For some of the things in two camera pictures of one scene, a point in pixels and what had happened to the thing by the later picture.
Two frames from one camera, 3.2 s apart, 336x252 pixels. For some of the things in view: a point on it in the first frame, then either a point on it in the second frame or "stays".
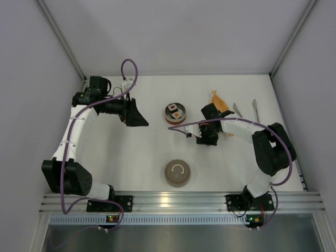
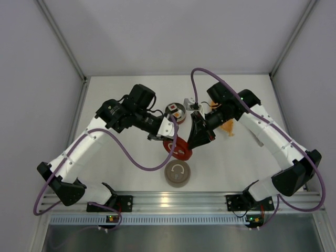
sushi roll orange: (176, 115) stays
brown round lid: (177, 171) stays
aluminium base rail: (186, 202) stays
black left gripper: (128, 112) to (157, 125)
